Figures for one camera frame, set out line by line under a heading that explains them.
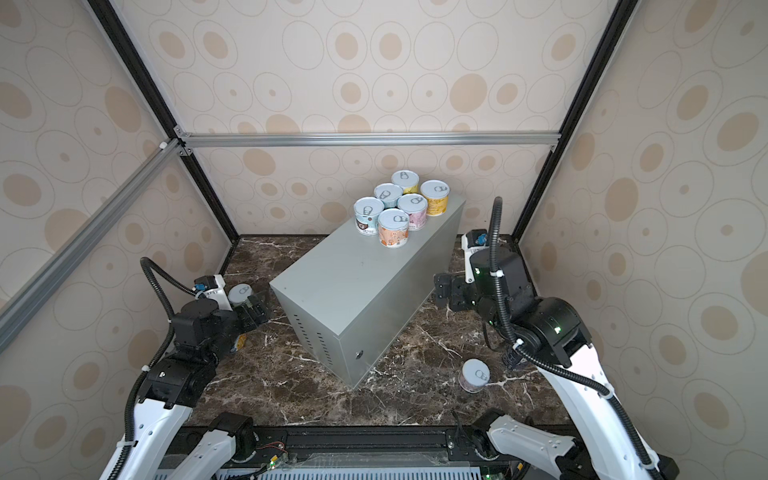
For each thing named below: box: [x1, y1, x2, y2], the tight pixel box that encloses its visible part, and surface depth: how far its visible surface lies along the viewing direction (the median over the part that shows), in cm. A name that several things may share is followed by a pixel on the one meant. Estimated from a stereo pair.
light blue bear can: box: [374, 183, 403, 209], surface depth 76 cm
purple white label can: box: [459, 358, 491, 394], surface depth 82 cm
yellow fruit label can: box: [392, 170, 420, 194], surface depth 81 cm
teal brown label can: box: [354, 196, 385, 236], surface depth 73 cm
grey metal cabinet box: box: [269, 198, 466, 390], surface depth 69 cm
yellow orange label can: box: [420, 180, 450, 217], surface depth 78 cm
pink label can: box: [397, 193, 428, 231], surface depth 74 cm
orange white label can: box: [378, 208, 410, 248], surface depth 70 cm
